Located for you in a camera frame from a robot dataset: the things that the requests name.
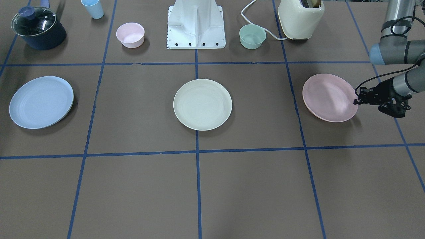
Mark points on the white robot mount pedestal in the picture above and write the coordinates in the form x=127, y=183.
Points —
x=195, y=24

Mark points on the pink plate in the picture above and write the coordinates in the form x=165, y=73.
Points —
x=329, y=98

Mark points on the cream toaster with bread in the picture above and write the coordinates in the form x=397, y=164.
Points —
x=299, y=18

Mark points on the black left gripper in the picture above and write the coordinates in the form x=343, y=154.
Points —
x=384, y=91

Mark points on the green bowl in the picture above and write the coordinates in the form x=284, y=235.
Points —
x=252, y=36

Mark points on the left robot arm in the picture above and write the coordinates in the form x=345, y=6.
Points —
x=395, y=48

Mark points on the dark blue pot with lid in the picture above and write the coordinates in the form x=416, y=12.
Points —
x=39, y=26

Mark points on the cream white plate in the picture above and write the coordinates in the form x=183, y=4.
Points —
x=202, y=104

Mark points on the blue plate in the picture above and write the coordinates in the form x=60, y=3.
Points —
x=41, y=102

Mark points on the light blue cup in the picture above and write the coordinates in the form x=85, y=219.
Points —
x=94, y=8

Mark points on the pink bowl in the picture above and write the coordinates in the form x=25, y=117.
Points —
x=131, y=35

